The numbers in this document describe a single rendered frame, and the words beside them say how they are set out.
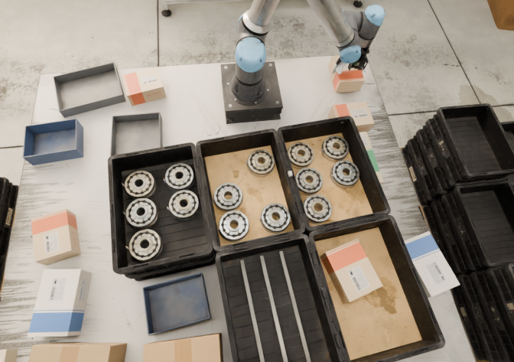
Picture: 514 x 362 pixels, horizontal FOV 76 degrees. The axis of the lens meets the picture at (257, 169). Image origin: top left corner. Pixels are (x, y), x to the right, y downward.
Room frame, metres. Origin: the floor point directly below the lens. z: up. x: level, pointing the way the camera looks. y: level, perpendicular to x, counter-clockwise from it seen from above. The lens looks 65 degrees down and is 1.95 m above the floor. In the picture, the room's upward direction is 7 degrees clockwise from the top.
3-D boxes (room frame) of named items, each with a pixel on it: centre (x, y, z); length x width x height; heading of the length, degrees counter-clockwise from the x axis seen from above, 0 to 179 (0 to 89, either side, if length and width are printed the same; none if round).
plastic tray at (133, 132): (0.63, 0.51, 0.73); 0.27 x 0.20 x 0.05; 14
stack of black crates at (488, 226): (0.58, -1.19, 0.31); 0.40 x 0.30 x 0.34; 14
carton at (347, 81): (1.12, -0.36, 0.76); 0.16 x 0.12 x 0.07; 14
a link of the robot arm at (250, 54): (0.93, 0.08, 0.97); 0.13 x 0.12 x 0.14; 6
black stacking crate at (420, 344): (0.15, -0.39, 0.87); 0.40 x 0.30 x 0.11; 20
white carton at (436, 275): (0.27, -0.65, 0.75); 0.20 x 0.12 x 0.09; 27
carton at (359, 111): (0.88, -0.39, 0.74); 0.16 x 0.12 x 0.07; 107
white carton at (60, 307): (-0.01, 0.59, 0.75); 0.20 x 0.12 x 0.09; 8
